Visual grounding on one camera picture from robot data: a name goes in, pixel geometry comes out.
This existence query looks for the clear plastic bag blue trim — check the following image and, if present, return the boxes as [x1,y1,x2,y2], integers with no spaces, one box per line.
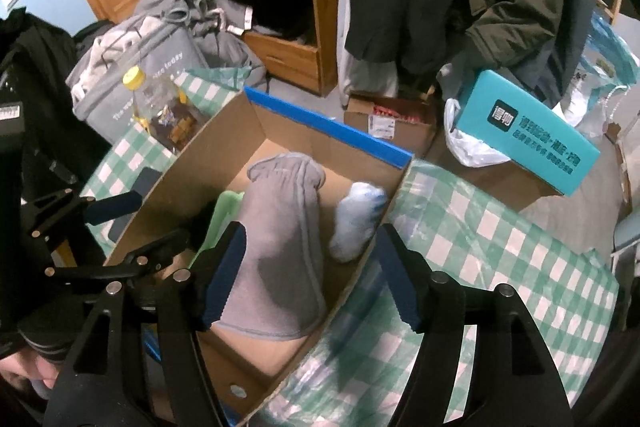
[560,9,640,142]

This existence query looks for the plastic bottle yellow cap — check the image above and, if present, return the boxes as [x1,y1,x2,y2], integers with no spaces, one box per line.
[122,66,203,152]

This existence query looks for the person's left hand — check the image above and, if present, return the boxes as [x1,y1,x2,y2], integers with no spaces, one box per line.
[0,353,57,403]

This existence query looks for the blue cardboard box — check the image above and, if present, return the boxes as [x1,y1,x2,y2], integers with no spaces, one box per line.
[102,87,413,427]

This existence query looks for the white plastic bag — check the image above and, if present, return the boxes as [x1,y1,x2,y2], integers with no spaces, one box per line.
[444,98,511,168]

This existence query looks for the teal box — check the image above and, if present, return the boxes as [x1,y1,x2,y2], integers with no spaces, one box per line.
[457,69,601,196]

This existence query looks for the large brown cardboard box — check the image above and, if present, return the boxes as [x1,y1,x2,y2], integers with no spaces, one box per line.
[435,142,566,212]

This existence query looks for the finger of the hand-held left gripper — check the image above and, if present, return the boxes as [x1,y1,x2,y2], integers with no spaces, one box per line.
[22,191,146,238]
[47,229,196,289]

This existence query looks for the light green sock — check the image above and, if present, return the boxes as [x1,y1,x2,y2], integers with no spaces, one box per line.
[200,189,246,258]

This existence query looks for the black backpack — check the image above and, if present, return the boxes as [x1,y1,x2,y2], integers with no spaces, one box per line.
[0,7,108,208]

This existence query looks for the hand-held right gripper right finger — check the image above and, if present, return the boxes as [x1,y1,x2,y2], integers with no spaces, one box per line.
[376,223,573,427]

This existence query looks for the white sock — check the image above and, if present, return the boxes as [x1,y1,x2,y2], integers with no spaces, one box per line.
[328,181,387,264]

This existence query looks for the grey tote bag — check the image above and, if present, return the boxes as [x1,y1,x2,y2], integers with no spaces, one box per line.
[67,14,198,142]

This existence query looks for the blue-grey jacket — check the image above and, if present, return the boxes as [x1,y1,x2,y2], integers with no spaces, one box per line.
[550,0,603,108]

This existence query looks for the small cardboard box red items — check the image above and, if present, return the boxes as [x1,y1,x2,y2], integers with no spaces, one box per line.
[344,93,436,158]

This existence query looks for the person's left forearm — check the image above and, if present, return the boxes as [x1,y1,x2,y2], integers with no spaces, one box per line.
[0,307,71,365]

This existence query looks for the green checked tablecloth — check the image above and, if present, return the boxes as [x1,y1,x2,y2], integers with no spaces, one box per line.
[82,67,621,427]

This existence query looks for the grey plush pouch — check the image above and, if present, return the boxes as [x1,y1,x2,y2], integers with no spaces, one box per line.
[215,153,328,339]

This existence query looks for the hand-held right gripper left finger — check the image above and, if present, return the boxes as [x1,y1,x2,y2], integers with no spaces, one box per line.
[44,222,249,427]

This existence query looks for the grey hoodie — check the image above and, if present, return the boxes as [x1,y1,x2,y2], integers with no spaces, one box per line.
[132,0,268,90]

